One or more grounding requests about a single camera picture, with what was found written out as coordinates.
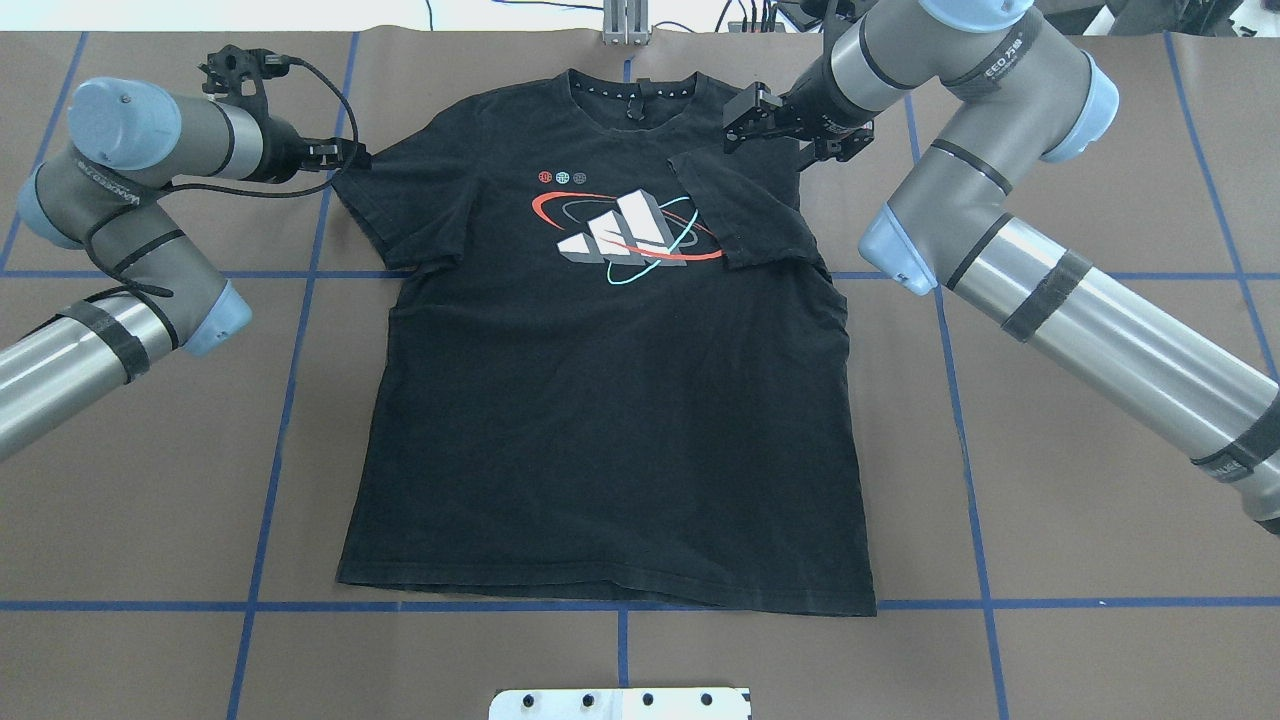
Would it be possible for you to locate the black printed t-shirt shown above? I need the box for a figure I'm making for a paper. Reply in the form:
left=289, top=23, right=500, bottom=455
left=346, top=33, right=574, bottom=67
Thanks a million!
left=334, top=70, right=877, bottom=618

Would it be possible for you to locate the white camera post base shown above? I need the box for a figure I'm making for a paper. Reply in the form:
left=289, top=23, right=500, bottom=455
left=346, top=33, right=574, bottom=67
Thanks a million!
left=488, top=687, right=754, bottom=719

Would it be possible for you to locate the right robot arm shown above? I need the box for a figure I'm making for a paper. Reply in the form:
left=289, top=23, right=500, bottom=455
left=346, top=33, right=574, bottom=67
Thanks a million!
left=721, top=1, right=1279, bottom=534

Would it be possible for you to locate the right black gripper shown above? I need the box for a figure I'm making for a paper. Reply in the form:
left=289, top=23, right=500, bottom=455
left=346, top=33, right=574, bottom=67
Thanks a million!
left=722, top=82, right=876, bottom=163

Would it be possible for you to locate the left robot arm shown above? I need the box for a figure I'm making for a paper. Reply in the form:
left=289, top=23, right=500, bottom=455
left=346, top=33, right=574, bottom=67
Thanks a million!
left=1, top=77, right=369, bottom=457

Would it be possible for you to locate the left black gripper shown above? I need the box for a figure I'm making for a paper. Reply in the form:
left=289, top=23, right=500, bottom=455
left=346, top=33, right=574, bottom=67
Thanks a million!
left=296, top=138, right=372, bottom=172

